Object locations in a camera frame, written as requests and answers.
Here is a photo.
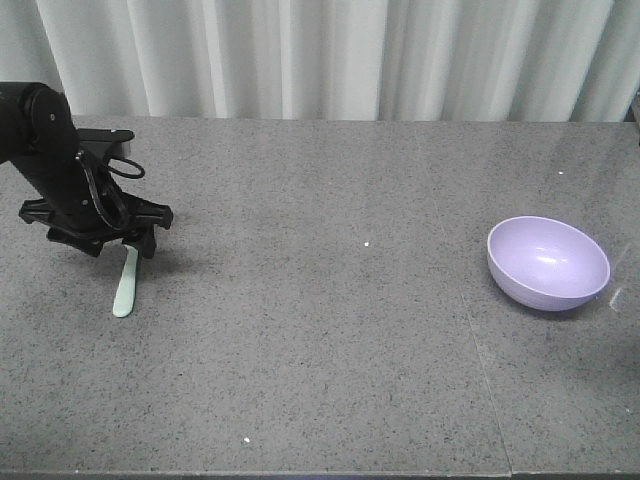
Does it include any white pleated curtain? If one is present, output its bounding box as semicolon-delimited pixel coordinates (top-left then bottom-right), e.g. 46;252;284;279
1;1;639;122

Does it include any grey stone countertop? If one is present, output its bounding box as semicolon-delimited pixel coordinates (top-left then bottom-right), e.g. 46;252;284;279
1;117;639;479

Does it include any mint green plastic spoon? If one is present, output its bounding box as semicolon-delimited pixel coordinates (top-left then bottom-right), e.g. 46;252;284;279
112;245;139;318

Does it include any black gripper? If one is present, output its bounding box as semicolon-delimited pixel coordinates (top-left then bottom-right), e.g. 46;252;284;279
19;193;173;259

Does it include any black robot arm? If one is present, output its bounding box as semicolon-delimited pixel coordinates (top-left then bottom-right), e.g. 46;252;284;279
1;82;173;259

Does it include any purple plastic bowl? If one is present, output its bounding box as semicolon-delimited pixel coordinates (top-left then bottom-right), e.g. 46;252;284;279
486;216;611;312

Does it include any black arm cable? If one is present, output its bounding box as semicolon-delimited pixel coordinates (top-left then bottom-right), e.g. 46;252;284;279
74;149;146;231

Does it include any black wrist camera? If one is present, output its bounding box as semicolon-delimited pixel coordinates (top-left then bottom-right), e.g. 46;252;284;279
77;128;135;159

